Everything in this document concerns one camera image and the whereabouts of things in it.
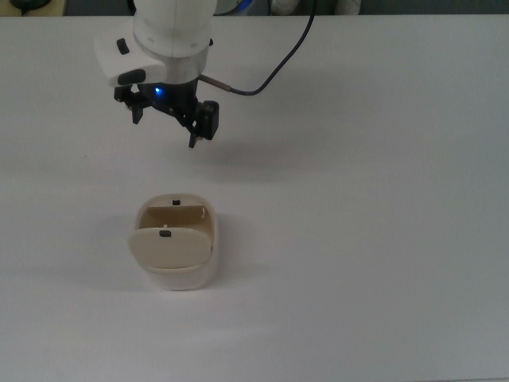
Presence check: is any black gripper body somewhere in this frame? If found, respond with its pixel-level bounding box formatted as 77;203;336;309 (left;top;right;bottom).
137;77;200;120

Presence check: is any cream swing bin lid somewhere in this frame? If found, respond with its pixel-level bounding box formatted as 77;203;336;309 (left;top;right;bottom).
127;224;214;274

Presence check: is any small cream bin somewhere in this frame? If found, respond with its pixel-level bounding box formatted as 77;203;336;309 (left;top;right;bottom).
127;193;221;293

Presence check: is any black round object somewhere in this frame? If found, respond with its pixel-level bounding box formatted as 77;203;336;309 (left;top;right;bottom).
9;0;52;11

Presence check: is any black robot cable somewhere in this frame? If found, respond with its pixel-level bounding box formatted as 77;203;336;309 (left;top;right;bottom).
198;0;318;97

